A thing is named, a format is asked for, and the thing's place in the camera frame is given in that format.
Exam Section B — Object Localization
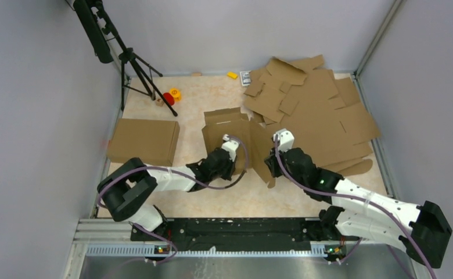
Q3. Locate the cardboard box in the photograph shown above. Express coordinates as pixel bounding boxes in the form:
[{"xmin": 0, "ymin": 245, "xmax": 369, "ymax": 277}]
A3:
[
  {"xmin": 202, "ymin": 107, "xmax": 276, "ymax": 188},
  {"xmin": 107, "ymin": 119, "xmax": 180, "ymax": 166}
]

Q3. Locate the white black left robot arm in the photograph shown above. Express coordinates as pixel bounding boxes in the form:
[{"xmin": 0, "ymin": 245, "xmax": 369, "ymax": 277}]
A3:
[{"xmin": 97, "ymin": 147, "xmax": 236, "ymax": 240}]

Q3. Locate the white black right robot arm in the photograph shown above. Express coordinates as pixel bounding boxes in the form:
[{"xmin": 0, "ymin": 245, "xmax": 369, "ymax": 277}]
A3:
[{"xmin": 264, "ymin": 148, "xmax": 452, "ymax": 269}]

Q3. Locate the folded closed cardboard box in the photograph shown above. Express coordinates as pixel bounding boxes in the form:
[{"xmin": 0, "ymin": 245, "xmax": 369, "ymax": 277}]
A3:
[{"xmin": 107, "ymin": 119, "xmax": 180, "ymax": 166}]

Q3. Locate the playing card box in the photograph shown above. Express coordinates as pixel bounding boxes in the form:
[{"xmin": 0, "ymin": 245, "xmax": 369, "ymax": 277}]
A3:
[{"xmin": 239, "ymin": 71, "xmax": 251, "ymax": 87}]

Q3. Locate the cardboard sheet pile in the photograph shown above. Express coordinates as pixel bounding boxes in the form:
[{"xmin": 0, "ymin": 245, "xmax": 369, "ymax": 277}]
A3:
[{"xmin": 240, "ymin": 55, "xmax": 380, "ymax": 176}]

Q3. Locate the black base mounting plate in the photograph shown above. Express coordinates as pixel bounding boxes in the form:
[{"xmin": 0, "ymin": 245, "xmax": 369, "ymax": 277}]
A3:
[{"xmin": 130, "ymin": 217, "xmax": 342, "ymax": 252}]

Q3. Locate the orange round toy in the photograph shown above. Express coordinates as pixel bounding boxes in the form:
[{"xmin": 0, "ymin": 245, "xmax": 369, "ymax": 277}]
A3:
[{"xmin": 169, "ymin": 88, "xmax": 182, "ymax": 102}]

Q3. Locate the red round toy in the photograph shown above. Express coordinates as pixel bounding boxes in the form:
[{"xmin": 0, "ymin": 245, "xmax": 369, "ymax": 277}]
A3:
[{"xmin": 163, "ymin": 92, "xmax": 175, "ymax": 106}]

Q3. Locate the small wooden cube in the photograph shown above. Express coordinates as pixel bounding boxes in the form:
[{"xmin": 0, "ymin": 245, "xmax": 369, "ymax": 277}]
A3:
[{"xmin": 155, "ymin": 99, "xmax": 164, "ymax": 107}]

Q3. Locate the yellow block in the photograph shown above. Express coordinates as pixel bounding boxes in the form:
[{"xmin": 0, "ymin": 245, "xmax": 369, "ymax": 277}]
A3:
[{"xmin": 227, "ymin": 71, "xmax": 238, "ymax": 80}]

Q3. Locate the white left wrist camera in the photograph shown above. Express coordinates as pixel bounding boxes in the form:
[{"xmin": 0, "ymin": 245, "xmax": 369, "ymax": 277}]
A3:
[{"xmin": 221, "ymin": 134, "xmax": 240, "ymax": 162}]

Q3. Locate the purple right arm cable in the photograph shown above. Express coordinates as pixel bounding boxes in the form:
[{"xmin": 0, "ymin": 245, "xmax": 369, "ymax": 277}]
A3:
[{"xmin": 273, "ymin": 133, "xmax": 439, "ymax": 279}]

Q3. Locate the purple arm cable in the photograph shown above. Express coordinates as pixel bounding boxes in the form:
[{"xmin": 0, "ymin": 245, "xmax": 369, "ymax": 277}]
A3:
[
  {"xmin": 96, "ymin": 134, "xmax": 250, "ymax": 266},
  {"xmin": 273, "ymin": 133, "xmax": 439, "ymax": 279}
]

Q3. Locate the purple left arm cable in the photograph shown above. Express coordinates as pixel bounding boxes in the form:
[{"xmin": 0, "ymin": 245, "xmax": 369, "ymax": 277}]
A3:
[{"xmin": 96, "ymin": 134, "xmax": 250, "ymax": 266}]

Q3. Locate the aluminium frame rail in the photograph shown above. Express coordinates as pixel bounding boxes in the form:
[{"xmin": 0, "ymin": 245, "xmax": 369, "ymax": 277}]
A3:
[{"xmin": 64, "ymin": 210, "xmax": 429, "ymax": 278}]

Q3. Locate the black camera tripod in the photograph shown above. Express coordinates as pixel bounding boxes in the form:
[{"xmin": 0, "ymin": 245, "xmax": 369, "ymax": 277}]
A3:
[{"xmin": 66, "ymin": 0, "xmax": 178, "ymax": 117}]

